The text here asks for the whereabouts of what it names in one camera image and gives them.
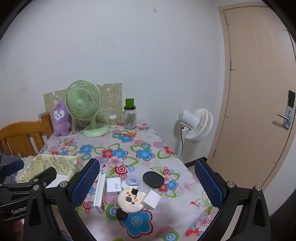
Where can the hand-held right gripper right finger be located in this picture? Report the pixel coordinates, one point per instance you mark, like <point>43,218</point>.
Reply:
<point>208,185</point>

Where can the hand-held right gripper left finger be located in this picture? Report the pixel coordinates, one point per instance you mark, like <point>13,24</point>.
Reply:
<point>85,183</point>

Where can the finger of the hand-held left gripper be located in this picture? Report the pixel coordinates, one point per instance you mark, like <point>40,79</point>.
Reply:
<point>46,175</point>

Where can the yellow fabric storage box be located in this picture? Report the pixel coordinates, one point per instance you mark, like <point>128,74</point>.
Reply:
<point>55,162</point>

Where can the white power bank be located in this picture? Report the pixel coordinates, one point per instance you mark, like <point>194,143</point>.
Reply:
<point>100,192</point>

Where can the white wall charger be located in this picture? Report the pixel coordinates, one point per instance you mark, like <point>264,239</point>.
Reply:
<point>113,186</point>

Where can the white rounded case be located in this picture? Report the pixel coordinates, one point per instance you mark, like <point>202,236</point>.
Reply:
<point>124,185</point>

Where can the purple round gadget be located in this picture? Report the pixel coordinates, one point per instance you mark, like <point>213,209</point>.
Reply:
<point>132,180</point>

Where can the black key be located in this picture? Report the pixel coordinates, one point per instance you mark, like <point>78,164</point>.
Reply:
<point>121,214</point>

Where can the round cream charger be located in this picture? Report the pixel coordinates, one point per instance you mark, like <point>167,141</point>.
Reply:
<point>129,204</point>

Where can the black round disc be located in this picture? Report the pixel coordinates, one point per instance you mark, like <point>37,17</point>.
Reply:
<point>152,179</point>

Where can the white cube charger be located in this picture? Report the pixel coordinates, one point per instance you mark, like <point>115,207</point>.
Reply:
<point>151,199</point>

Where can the white cloth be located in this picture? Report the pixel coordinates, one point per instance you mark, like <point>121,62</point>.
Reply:
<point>27,161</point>

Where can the wooden bed headboard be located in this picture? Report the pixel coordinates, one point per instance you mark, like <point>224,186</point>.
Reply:
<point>23,129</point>

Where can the purple plush toy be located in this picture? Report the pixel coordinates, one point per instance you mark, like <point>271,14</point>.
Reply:
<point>60,120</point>

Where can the white standing fan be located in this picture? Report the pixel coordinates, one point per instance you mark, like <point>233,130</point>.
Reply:
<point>201,125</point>

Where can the floral tablecloth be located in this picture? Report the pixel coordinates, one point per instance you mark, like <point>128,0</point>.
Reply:
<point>148,166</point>

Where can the orange scissors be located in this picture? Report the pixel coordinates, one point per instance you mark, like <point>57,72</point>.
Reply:
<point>130,134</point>

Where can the cotton swab container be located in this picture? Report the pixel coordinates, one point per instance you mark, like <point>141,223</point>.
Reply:
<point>112,121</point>

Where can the glass jar with green lid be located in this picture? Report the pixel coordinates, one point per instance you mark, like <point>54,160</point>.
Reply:
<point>130,120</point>

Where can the green desk fan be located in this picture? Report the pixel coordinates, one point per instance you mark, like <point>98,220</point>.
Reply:
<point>81,102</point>

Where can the patterned beige board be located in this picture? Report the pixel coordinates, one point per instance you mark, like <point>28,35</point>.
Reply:
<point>111,95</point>

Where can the beige door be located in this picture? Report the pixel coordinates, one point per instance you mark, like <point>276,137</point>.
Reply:
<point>254,92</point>

